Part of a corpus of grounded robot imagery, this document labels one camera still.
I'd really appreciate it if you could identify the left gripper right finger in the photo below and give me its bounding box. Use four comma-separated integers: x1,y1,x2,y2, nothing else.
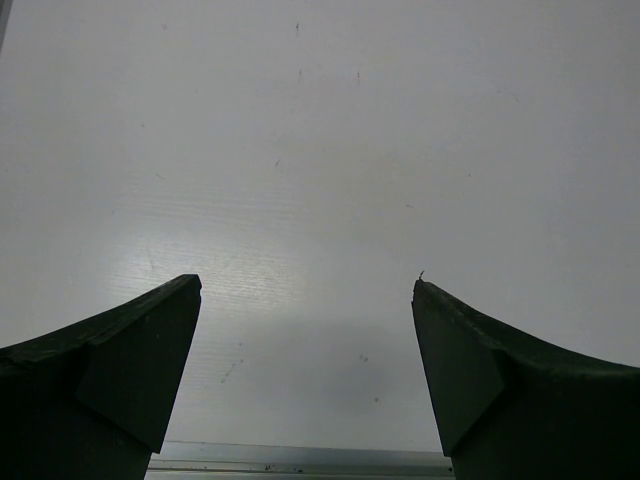
411,280,639,479

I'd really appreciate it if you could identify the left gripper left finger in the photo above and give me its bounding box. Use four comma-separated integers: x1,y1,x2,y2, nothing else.
1,274,202,479

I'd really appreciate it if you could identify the aluminium frame rail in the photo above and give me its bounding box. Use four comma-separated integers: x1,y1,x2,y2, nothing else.
145,441,455,479

